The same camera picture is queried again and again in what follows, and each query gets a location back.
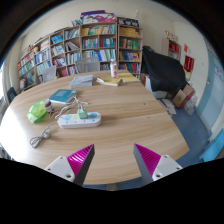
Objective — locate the grey book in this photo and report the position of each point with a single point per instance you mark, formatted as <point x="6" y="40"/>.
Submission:
<point x="81" y="81"/>

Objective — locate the yellow book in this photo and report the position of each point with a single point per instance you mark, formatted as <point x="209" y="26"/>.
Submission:
<point x="109" y="81"/>

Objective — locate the white power strip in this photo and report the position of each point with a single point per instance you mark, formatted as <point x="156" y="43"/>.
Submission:
<point x="74" y="121"/>

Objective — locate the black cloth covered object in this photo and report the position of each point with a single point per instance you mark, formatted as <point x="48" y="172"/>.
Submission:
<point x="165" y="73"/>

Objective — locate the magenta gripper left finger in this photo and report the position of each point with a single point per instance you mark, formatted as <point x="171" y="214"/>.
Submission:
<point x="73" y="168"/>

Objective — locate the green plastic bag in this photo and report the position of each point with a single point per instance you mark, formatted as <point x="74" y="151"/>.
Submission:
<point x="36" y="112"/>

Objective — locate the blue chair right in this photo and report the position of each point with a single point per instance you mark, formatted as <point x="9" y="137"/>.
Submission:
<point x="213" y="148"/>

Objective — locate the wooden bookshelf with books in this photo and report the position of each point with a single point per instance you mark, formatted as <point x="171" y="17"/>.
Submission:
<point x="62" y="49"/>

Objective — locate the grey mesh chair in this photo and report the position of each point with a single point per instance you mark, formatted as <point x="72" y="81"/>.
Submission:
<point x="90" y="64"/>

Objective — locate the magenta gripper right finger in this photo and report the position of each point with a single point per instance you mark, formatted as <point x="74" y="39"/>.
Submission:
<point x="153" y="166"/>

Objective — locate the yellow paper folder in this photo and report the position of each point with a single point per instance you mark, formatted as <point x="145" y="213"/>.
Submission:
<point x="128" y="77"/>

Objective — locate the small red wall shelf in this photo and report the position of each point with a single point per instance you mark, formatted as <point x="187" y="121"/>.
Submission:
<point x="171" y="49"/>

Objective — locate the green charger plug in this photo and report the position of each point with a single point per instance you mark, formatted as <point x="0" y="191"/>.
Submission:
<point x="82" y="114"/>

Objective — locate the grey chair left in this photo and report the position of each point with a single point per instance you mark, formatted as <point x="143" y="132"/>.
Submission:
<point x="49" y="74"/>

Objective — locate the small dark jar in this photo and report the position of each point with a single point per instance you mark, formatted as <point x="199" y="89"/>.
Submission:
<point x="48" y="106"/>

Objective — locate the white bottle red label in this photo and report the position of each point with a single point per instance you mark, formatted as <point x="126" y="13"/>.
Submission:
<point x="113" y="68"/>

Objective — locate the teal book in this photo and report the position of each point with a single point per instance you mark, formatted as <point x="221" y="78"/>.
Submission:
<point x="63" y="96"/>

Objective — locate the cardboard box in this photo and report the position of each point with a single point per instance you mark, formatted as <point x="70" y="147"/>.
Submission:
<point x="183" y="96"/>

